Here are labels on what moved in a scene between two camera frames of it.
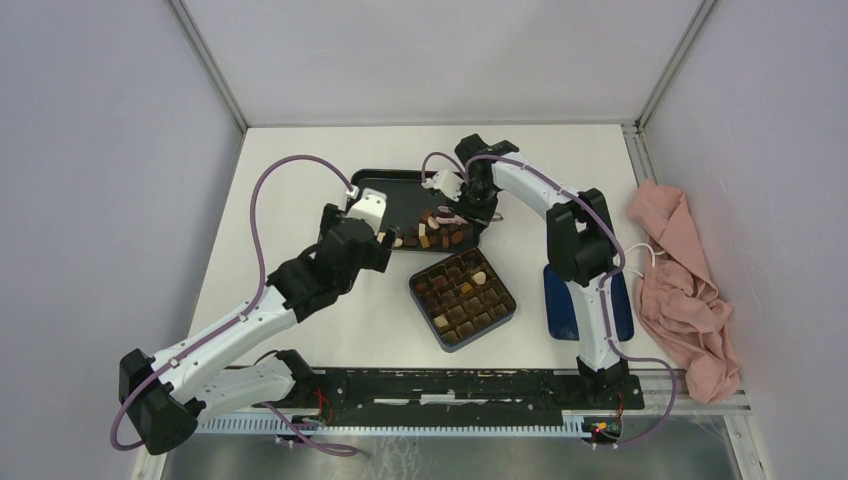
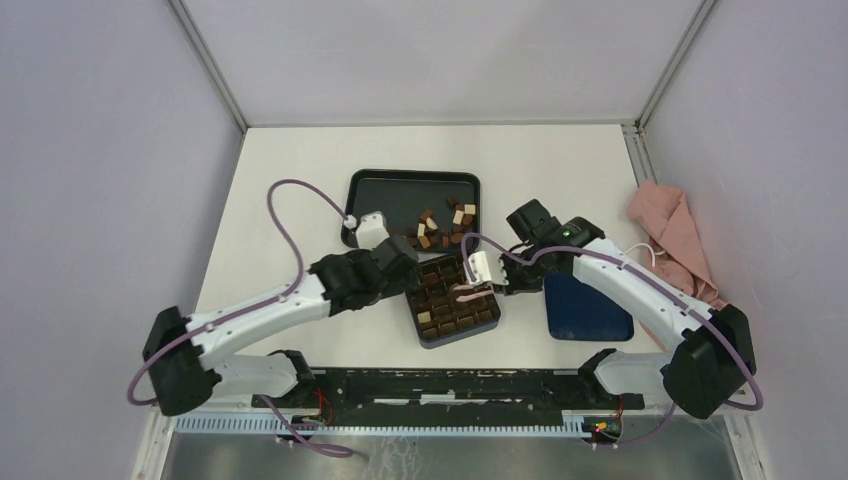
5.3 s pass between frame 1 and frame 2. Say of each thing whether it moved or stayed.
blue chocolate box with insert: moved
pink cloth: stayed
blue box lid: stayed
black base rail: stayed
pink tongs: moved
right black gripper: moved
